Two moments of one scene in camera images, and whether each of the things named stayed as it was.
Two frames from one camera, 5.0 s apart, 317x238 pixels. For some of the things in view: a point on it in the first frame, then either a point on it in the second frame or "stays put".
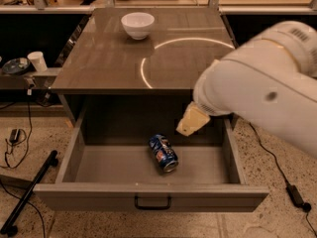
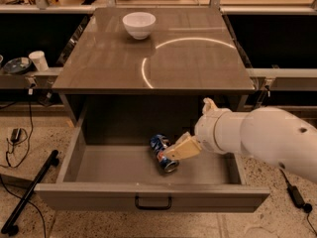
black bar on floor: (8, 227) stays put
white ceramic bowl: (138, 24) stays put
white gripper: (205, 100) -> (205, 129)
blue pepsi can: (163, 153) stays put
